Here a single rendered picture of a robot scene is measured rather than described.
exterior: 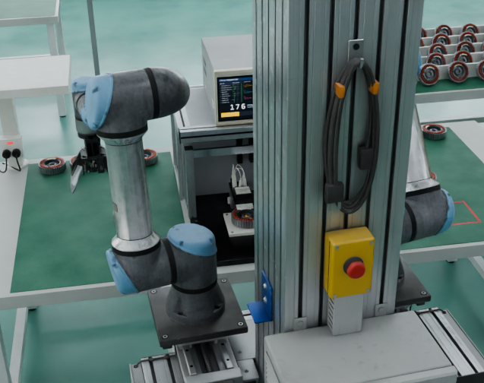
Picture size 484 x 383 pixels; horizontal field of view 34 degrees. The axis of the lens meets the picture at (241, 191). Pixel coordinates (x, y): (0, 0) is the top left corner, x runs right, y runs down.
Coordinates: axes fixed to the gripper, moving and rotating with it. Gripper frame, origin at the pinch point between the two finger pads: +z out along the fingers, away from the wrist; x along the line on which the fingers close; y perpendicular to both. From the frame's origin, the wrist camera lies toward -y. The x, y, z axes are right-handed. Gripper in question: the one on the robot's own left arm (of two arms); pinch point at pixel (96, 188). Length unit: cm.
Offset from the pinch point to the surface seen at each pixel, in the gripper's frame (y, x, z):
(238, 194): -34, 51, 28
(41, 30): -540, -19, 114
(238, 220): -25, 49, 34
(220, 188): -54, 49, 36
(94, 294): -7.1, -4.7, 43.2
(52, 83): -77, -9, -5
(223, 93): -42, 48, -9
